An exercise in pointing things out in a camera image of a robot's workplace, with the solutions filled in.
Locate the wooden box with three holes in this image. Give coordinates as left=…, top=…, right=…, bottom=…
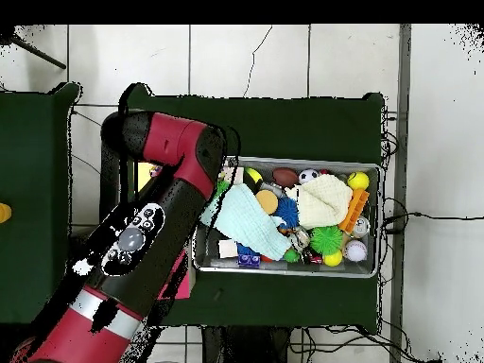
left=134, top=161, right=197, bottom=301

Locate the shallow clear plastic bin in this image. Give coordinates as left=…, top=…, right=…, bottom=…
left=192, top=156, right=382, bottom=279

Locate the light blue waffle cloth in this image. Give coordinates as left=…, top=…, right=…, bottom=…
left=199, top=183, right=293, bottom=261

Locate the blue spiky rubber ball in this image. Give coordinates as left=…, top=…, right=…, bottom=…
left=273, top=196, right=301, bottom=230

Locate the small brown football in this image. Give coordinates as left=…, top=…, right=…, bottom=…
left=271, top=166, right=300, bottom=188

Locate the small black white soccer ball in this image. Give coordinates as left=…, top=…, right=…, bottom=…
left=298, top=168, right=321, bottom=185

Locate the cream waffle cloth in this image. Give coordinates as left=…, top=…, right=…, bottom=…
left=285, top=174, right=354, bottom=230

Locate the green spiky rubber ball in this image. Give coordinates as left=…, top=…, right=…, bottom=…
left=309, top=225, right=344, bottom=256

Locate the dark green tablecloth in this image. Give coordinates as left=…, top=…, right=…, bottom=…
left=118, top=82, right=386, bottom=334
left=0, top=82, right=86, bottom=328

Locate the orange notched foam block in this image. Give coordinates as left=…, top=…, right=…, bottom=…
left=337, top=188, right=371, bottom=233

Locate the yellow tennis ball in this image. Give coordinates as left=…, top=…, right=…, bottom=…
left=346, top=170, right=371, bottom=191

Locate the white baseball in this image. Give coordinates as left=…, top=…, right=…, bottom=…
left=342, top=239, right=369, bottom=263

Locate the black metal stand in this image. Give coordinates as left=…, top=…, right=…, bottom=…
left=67, top=141, right=123, bottom=243

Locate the black tripod leg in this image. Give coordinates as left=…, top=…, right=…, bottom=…
left=0, top=26, right=68, bottom=70

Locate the black cable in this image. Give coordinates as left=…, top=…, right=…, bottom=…
left=381, top=196, right=484, bottom=235

